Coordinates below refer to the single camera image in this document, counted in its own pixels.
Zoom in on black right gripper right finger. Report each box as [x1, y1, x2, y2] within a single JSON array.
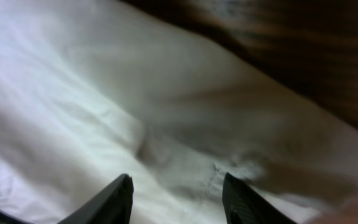
[[222, 173, 296, 224]]

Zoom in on beige cotton shorts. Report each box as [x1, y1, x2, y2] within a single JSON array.
[[0, 1, 358, 223]]

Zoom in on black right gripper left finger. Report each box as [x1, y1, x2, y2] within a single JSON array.
[[59, 174, 134, 224]]

